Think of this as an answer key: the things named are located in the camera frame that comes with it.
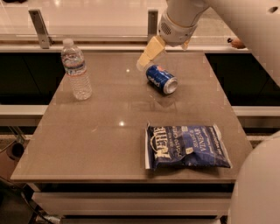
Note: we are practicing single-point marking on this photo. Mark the middle metal railing bracket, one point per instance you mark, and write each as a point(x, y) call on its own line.
point(152, 24)

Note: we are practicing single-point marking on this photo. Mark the blue kettle chips bag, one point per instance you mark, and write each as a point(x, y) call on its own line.
point(192, 145)

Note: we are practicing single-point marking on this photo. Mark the glass railing panel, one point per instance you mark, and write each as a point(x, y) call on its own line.
point(92, 20)

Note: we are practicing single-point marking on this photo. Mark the clear plastic water bottle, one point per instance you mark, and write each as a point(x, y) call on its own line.
point(74, 63)

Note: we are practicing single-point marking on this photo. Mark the left metal railing bracket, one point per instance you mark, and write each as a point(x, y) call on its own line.
point(40, 28)

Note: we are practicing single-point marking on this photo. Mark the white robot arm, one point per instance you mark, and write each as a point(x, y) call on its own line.
point(256, 195)

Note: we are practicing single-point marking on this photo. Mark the metal railing bracket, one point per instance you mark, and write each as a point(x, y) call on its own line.
point(152, 24)
point(40, 28)

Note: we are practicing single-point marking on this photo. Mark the blue pepsi can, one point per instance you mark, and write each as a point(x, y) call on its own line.
point(162, 79)

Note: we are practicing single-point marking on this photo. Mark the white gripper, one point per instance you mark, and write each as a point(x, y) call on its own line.
point(174, 32)

